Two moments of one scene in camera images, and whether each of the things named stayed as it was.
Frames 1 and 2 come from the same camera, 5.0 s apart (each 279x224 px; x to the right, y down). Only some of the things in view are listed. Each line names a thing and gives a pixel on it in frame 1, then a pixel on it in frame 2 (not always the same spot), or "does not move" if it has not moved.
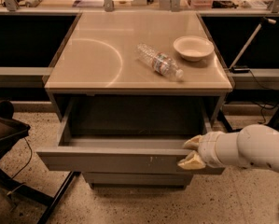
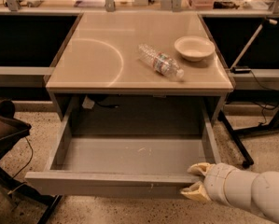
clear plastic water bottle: x=159 y=62 does not move
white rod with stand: x=240 y=69 does not move
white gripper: x=208 y=149 to x=216 y=182
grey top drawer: x=145 y=135 to x=124 y=164
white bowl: x=193 y=49 does not move
